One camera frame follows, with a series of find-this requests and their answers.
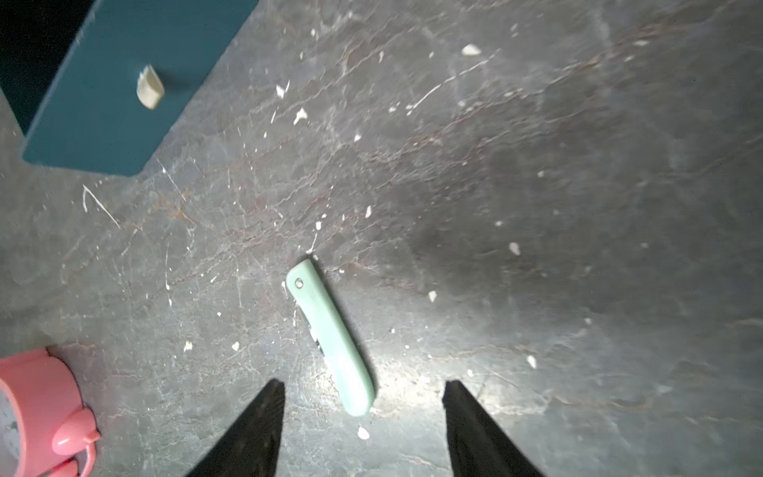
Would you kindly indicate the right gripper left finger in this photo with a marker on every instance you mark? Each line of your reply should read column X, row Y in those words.
column 251, row 445

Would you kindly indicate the pink alarm clock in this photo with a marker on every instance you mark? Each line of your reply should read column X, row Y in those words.
column 45, row 427

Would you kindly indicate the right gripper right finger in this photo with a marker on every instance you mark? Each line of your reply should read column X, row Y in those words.
column 477, row 445

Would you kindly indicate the teal bottom drawer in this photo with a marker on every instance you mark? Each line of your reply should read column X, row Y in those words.
column 96, row 85

